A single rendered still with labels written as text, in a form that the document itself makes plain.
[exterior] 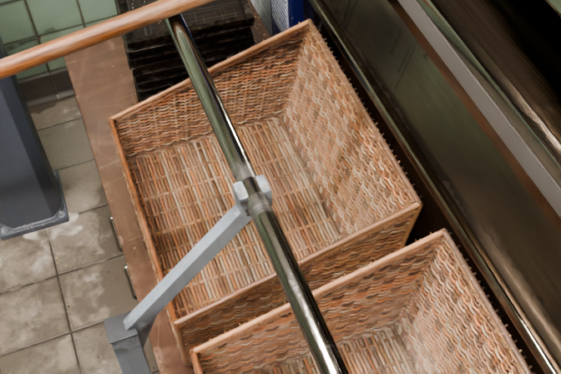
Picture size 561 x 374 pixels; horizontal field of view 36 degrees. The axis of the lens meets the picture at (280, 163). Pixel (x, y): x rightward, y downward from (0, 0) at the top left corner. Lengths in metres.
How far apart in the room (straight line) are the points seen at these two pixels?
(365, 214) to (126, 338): 0.62
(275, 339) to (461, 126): 0.50
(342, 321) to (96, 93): 0.91
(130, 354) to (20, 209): 1.35
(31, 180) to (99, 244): 0.27
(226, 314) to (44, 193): 1.14
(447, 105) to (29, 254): 1.56
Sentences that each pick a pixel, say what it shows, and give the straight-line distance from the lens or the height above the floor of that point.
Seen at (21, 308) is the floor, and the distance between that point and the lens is 2.55.
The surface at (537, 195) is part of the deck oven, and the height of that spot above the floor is 1.12.
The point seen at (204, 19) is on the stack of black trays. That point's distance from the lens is 1.94.
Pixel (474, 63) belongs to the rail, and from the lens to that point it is 0.93.
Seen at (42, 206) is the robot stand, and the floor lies 0.09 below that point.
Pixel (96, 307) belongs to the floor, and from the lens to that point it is 2.49.
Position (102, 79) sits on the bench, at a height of 0.58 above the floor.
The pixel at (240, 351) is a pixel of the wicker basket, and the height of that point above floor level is 0.68.
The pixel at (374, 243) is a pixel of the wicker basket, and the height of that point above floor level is 0.78.
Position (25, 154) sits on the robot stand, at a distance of 2.47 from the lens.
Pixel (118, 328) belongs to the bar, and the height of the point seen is 0.95.
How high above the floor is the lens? 2.05
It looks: 49 degrees down
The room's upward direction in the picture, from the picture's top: 4 degrees counter-clockwise
